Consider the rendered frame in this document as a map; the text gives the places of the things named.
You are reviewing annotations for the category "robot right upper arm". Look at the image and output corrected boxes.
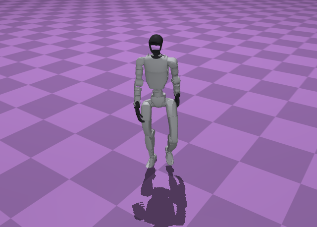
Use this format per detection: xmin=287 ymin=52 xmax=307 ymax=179
xmin=136 ymin=57 xmax=145 ymax=87

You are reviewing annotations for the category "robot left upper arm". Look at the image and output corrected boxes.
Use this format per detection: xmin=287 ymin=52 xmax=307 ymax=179
xmin=167 ymin=57 xmax=180 ymax=85

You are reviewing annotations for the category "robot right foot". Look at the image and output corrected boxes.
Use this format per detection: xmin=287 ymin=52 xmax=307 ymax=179
xmin=146 ymin=153 xmax=157 ymax=168

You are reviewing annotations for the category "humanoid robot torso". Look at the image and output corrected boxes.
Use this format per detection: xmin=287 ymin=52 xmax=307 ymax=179
xmin=144 ymin=54 xmax=169 ymax=108

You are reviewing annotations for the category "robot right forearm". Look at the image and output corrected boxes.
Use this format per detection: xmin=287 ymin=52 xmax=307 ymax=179
xmin=133 ymin=79 xmax=142 ymax=106

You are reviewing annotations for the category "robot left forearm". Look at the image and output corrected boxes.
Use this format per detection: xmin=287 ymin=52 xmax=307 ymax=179
xmin=173 ymin=83 xmax=180 ymax=96

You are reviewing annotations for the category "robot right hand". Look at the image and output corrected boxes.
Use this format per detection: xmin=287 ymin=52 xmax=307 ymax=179
xmin=134 ymin=101 xmax=145 ymax=122

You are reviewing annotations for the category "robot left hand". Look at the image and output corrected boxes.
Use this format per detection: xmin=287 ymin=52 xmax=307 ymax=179
xmin=174 ymin=93 xmax=180 ymax=107

